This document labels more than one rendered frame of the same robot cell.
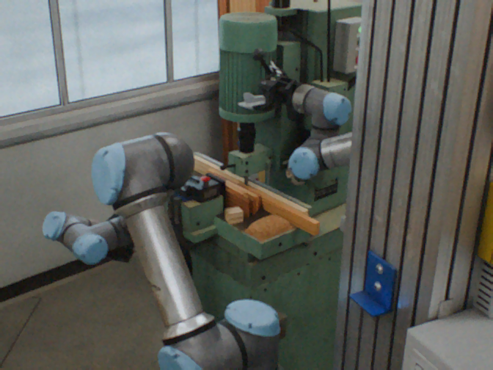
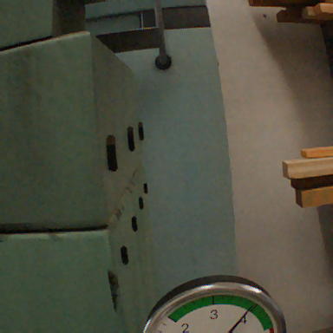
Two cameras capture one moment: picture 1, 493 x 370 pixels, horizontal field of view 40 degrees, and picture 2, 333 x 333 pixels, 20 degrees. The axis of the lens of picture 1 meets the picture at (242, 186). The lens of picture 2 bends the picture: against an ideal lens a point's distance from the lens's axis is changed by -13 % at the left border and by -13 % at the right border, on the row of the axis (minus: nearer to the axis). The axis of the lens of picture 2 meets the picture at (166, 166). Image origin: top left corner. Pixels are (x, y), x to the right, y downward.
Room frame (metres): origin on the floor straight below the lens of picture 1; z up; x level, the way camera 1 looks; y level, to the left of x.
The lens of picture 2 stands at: (1.44, 0.29, 0.76)
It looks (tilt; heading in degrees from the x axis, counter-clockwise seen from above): 3 degrees down; 311
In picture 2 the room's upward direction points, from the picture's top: 6 degrees counter-clockwise
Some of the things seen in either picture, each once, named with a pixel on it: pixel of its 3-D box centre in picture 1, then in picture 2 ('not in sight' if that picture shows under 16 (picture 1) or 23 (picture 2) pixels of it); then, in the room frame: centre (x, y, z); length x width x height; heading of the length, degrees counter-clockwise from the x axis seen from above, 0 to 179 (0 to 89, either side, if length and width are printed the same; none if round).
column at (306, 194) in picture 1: (309, 108); not in sight; (2.23, -0.23, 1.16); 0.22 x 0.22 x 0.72; 41
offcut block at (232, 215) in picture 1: (234, 215); not in sight; (1.87, 0.03, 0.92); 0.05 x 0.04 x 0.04; 113
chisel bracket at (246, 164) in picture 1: (251, 162); not in sight; (2.05, -0.03, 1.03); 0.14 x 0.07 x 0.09; 131
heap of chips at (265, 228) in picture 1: (269, 223); not in sight; (1.82, -0.08, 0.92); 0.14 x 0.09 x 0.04; 131
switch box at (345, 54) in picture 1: (351, 45); not in sight; (2.14, -0.35, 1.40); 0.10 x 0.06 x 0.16; 131
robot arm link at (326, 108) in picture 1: (327, 108); not in sight; (1.66, -0.22, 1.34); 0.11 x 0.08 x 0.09; 41
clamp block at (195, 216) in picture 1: (194, 206); not in sight; (1.94, 0.16, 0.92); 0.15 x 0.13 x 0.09; 41
